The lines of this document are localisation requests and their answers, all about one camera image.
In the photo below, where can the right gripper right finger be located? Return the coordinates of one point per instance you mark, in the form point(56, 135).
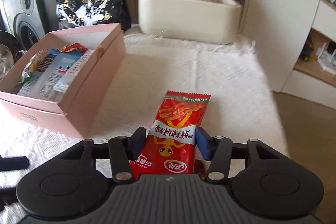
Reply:
point(218, 151)

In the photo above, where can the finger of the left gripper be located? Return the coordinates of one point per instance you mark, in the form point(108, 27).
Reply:
point(7, 197)
point(14, 163)

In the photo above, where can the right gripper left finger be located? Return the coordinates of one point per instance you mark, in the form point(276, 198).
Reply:
point(122, 150)

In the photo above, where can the red spicy strip packet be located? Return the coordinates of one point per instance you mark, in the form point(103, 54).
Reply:
point(170, 144)

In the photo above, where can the blue seaweed snack pack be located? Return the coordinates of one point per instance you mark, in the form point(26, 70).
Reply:
point(52, 68)

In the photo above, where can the clear dark snack packet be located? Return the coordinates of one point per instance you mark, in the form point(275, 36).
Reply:
point(63, 84)

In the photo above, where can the green white biscuit packet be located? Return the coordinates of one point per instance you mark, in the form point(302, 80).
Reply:
point(31, 66)

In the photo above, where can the small red snack packet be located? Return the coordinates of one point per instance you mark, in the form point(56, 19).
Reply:
point(75, 47)

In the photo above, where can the white woven tablecloth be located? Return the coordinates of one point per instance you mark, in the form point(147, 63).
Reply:
point(241, 106)

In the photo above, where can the pink cardboard box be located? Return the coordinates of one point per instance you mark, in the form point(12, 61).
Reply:
point(75, 112)

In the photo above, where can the white tv shelf unit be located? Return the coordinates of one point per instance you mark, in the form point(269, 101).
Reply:
point(308, 79)

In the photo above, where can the cream tissue box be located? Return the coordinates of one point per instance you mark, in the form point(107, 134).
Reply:
point(194, 20)

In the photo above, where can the white router on shelf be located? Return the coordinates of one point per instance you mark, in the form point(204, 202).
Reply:
point(326, 57)

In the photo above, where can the black plum snack bag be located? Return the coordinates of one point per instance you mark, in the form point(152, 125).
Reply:
point(78, 13)

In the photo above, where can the grey washing machine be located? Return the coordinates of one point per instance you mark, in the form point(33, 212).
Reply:
point(27, 21)

